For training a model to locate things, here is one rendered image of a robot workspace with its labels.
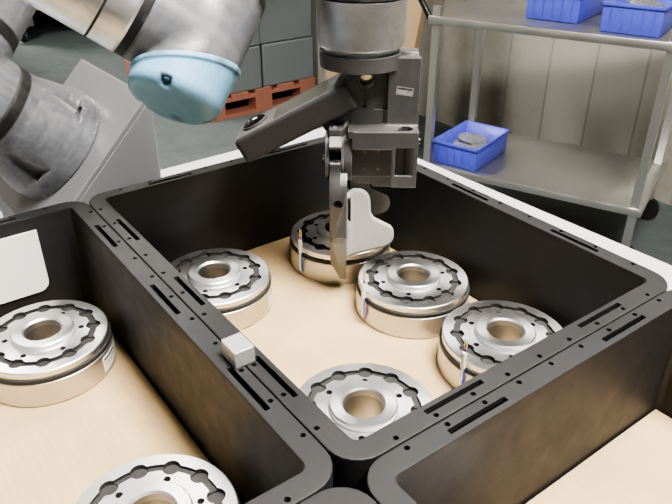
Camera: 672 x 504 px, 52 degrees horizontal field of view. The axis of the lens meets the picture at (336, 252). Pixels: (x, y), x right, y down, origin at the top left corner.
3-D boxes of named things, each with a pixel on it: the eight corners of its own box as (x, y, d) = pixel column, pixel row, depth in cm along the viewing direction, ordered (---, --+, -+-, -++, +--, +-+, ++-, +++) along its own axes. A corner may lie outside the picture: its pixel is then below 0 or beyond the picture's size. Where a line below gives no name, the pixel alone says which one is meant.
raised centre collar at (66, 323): (4, 330, 56) (3, 324, 56) (66, 311, 58) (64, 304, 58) (19, 361, 52) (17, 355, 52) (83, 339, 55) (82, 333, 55)
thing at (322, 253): (271, 235, 71) (271, 230, 71) (340, 206, 77) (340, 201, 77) (339, 272, 65) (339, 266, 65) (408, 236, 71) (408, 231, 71)
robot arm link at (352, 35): (314, 3, 53) (318, -13, 60) (315, 63, 55) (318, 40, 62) (411, 4, 53) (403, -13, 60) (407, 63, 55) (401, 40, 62)
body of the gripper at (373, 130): (415, 196, 61) (424, 60, 55) (319, 196, 61) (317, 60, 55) (408, 163, 68) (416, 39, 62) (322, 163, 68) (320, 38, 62)
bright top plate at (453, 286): (337, 273, 65) (337, 267, 64) (422, 246, 69) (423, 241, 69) (400, 327, 57) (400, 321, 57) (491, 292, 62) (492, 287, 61)
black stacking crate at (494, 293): (106, 306, 68) (85, 203, 62) (345, 225, 83) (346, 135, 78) (348, 614, 40) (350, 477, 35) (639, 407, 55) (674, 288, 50)
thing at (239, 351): (221, 355, 42) (219, 339, 42) (241, 346, 43) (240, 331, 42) (235, 370, 41) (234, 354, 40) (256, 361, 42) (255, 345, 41)
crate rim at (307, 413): (87, 220, 63) (82, 196, 62) (346, 150, 79) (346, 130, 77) (349, 505, 35) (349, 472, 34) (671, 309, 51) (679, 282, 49)
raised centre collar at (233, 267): (178, 272, 64) (177, 267, 64) (224, 256, 66) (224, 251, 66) (203, 295, 60) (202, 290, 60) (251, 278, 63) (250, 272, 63)
